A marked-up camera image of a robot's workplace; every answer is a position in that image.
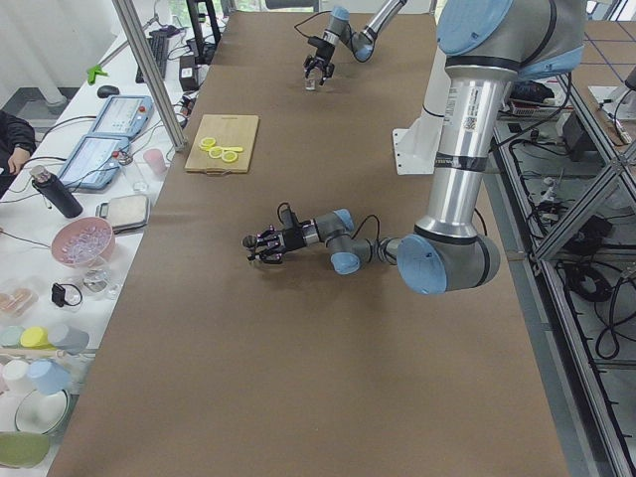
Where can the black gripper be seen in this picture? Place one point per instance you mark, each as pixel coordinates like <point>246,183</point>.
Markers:
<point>323,50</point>
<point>291,240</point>

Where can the small clear glass cup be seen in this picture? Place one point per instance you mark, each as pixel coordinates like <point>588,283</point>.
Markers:
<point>310,83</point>

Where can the steel double jigger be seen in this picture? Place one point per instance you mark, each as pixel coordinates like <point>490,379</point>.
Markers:
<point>251,242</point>

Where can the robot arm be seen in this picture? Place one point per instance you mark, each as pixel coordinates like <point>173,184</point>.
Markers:
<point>318,67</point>
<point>488,45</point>

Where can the pink plastic cup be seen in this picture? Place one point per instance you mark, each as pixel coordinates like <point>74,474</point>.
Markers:
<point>154,158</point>

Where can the grey plastic cup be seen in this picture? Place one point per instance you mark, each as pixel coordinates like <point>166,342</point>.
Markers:
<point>68,338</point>

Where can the yellow plastic cup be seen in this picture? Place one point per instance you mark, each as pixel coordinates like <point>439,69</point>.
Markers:
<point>36,337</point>

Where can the light blue plastic cup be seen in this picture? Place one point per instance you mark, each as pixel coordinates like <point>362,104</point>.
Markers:
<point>48,376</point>

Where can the mint green plastic cup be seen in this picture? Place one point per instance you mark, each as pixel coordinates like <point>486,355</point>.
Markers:
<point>10,337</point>

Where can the white plastic cup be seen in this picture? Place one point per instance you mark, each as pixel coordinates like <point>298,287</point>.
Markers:
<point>15,376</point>

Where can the lemon slice upper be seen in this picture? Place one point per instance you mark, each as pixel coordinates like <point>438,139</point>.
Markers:
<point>229,157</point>

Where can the lemon slice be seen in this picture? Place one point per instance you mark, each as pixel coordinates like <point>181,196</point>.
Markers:
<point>207,143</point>
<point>229,157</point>
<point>216,152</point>

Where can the lemon slice middle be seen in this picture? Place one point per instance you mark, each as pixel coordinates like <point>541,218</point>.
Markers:
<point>216,152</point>

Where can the bamboo cutting board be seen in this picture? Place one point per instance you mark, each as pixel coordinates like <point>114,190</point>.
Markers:
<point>230,130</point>

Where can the lemon slice lower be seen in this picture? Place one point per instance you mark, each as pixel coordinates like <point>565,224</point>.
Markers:
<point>207,143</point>

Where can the grey kitchen scale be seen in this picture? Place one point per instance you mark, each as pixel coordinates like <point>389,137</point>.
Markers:
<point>125,214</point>

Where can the black keyboard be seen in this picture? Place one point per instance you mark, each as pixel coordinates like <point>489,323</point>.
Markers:
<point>158,45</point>

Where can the stemless wine glass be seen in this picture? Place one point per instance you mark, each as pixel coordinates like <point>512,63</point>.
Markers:
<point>96,277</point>

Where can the pink bowl with ice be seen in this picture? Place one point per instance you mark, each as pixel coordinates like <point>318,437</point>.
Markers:
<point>82,241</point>

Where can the lower teach pendant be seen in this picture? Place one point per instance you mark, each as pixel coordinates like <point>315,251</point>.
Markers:
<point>93,164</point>

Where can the teach pendant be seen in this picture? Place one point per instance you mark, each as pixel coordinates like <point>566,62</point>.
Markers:
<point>123,116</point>
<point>93,164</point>

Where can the upper teach pendant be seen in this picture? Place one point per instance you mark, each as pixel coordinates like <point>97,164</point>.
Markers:
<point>123,116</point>

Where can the black computer mouse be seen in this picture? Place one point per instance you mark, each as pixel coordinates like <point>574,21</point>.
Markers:
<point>106,91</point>

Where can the black water bottle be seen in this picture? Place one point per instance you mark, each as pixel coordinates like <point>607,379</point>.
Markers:
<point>51,187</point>

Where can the white plate dark rim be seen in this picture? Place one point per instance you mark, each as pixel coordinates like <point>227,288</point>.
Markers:
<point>41,413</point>

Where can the green bowl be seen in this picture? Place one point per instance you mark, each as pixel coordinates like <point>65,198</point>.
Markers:
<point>21,449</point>

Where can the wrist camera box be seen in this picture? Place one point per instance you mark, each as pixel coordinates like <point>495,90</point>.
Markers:
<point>288,218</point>

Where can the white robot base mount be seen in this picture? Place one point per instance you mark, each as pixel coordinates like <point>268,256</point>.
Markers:
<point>415,148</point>

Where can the aluminium frame post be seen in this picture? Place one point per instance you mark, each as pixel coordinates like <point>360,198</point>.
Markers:
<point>134,33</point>

